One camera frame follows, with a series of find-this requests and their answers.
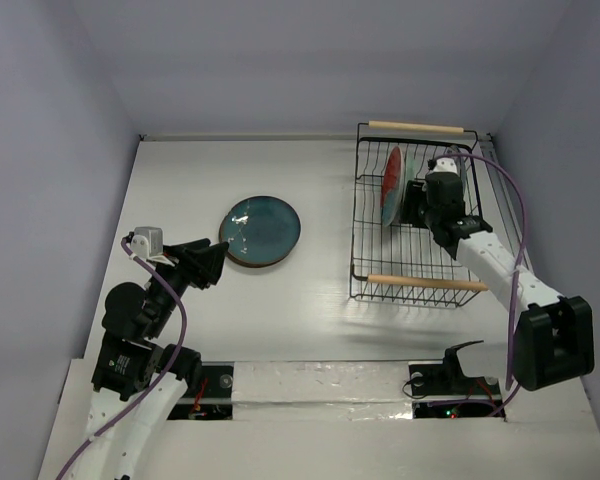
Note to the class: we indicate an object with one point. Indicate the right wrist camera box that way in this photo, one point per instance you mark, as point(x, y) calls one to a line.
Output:
point(443, 165)

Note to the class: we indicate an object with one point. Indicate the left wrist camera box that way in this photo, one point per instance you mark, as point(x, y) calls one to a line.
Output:
point(147, 242)

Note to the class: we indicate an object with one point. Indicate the grey tree pattern plate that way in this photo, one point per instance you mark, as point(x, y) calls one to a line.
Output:
point(454, 153)

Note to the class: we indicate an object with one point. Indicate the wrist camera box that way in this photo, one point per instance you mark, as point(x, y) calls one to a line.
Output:
point(147, 242)
point(443, 165)

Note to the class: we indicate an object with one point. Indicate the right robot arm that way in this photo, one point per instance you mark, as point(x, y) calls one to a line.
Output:
point(551, 339)

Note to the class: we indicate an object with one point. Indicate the silver foil strip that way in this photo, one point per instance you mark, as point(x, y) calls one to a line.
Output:
point(320, 391)

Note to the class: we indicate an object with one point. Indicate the grey deer plate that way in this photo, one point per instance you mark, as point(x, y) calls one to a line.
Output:
point(256, 256)

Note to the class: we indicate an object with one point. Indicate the black wire dish rack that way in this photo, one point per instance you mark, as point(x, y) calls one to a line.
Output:
point(400, 263)

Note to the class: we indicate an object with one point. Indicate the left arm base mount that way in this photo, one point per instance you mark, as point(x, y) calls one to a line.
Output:
point(212, 400)

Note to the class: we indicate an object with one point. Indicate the red and teal plate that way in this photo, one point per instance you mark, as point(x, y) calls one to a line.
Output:
point(392, 187)

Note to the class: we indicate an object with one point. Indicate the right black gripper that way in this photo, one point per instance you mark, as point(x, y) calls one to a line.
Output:
point(413, 203)

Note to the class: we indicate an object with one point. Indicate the dark teal blossom plate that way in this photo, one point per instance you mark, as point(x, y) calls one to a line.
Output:
point(261, 220)

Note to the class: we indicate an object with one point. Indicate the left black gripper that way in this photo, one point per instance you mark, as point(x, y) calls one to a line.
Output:
point(203, 261)

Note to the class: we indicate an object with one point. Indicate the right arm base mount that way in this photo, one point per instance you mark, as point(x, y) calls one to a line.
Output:
point(435, 394)

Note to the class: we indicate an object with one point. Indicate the aluminium rail right side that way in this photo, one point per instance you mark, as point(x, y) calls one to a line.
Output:
point(500, 206)

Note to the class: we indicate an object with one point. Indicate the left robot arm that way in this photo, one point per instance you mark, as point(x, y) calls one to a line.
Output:
point(136, 382)

